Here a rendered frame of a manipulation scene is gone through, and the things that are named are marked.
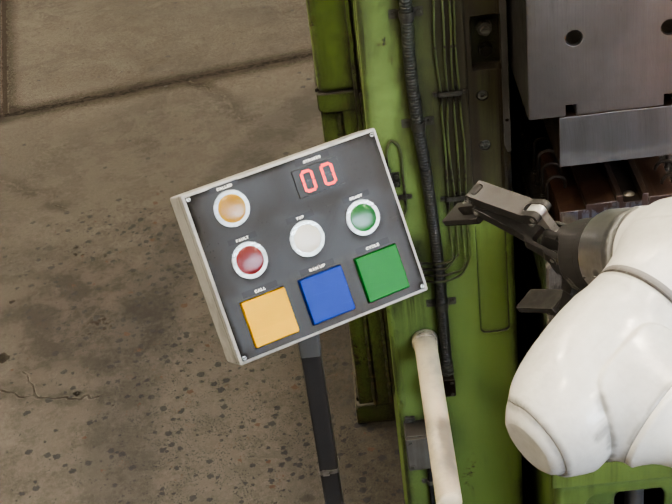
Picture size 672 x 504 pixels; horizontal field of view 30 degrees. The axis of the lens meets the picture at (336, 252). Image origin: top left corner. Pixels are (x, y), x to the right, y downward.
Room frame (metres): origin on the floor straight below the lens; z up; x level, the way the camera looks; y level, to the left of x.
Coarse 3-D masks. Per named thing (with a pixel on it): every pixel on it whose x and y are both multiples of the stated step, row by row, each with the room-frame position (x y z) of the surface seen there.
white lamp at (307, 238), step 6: (300, 228) 1.65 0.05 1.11; (306, 228) 1.65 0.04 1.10; (312, 228) 1.65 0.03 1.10; (300, 234) 1.64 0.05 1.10; (306, 234) 1.64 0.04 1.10; (312, 234) 1.65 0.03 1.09; (318, 234) 1.65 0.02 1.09; (294, 240) 1.64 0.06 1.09; (300, 240) 1.64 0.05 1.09; (306, 240) 1.64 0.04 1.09; (312, 240) 1.64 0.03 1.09; (318, 240) 1.64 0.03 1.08; (300, 246) 1.63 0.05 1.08; (306, 246) 1.63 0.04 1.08; (312, 246) 1.64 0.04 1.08; (318, 246) 1.64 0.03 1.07; (306, 252) 1.63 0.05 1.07
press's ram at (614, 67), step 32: (512, 0) 1.93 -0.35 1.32; (544, 0) 1.78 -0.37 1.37; (576, 0) 1.78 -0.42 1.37; (608, 0) 1.78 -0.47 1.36; (640, 0) 1.78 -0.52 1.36; (512, 32) 1.94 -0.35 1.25; (544, 32) 1.78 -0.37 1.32; (576, 32) 1.79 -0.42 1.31; (608, 32) 1.78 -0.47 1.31; (640, 32) 1.78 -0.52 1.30; (512, 64) 1.95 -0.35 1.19; (544, 64) 1.78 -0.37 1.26; (576, 64) 1.78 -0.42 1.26; (608, 64) 1.78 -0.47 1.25; (640, 64) 1.78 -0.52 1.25; (544, 96) 1.78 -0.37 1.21; (576, 96) 1.78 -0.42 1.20; (608, 96) 1.78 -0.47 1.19; (640, 96) 1.78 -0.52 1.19
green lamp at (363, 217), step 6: (360, 204) 1.69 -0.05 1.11; (366, 204) 1.69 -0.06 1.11; (354, 210) 1.68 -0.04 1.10; (360, 210) 1.69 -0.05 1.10; (366, 210) 1.69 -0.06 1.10; (372, 210) 1.69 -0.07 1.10; (354, 216) 1.68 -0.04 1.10; (360, 216) 1.68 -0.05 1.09; (366, 216) 1.68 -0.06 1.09; (372, 216) 1.68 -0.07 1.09; (354, 222) 1.67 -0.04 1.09; (360, 222) 1.67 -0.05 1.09; (366, 222) 1.68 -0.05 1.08; (372, 222) 1.68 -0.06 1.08; (360, 228) 1.67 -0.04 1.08; (366, 228) 1.67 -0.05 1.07
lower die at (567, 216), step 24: (528, 120) 2.12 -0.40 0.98; (552, 168) 1.93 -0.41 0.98; (576, 168) 1.90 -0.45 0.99; (600, 168) 1.89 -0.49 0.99; (648, 168) 1.87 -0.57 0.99; (552, 192) 1.85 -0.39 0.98; (576, 192) 1.84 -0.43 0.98; (600, 192) 1.81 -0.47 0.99; (648, 192) 1.79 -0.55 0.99; (576, 216) 1.78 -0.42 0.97
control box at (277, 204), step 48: (336, 144) 1.74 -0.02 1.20; (192, 192) 1.65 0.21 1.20; (240, 192) 1.66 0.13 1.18; (288, 192) 1.68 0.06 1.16; (336, 192) 1.70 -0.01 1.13; (384, 192) 1.71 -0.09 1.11; (192, 240) 1.62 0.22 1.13; (240, 240) 1.62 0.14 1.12; (288, 240) 1.64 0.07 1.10; (336, 240) 1.65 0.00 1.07; (384, 240) 1.67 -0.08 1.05; (240, 288) 1.58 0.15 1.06; (288, 288) 1.59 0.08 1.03; (240, 336) 1.54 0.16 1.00; (288, 336) 1.55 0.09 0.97
